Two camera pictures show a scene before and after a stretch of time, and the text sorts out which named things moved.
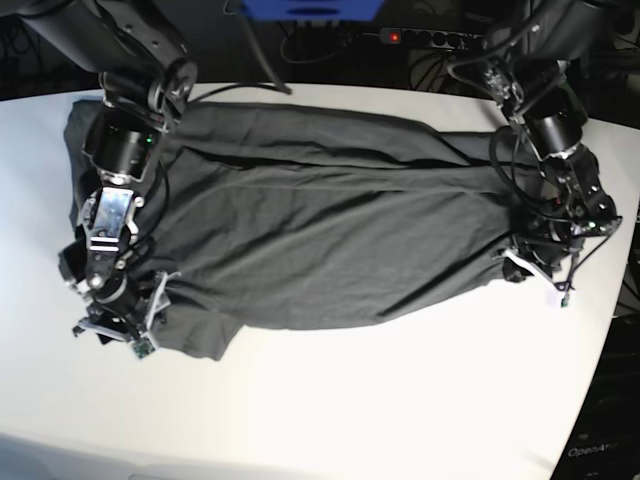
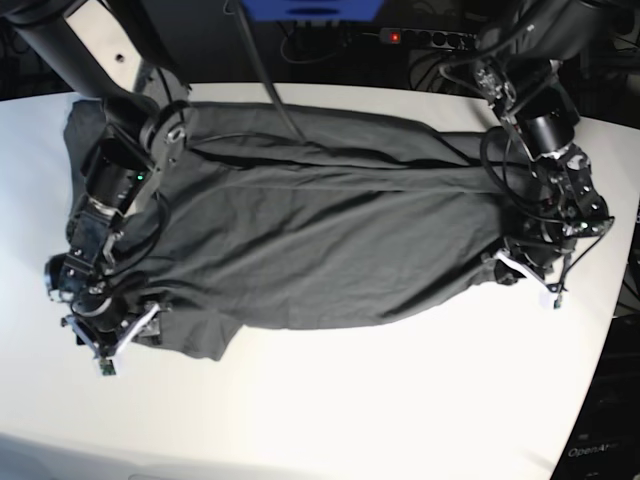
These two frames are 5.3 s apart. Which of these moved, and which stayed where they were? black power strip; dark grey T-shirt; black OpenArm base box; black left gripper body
Moved: black left gripper body
Stayed: black OpenArm base box; black power strip; dark grey T-shirt
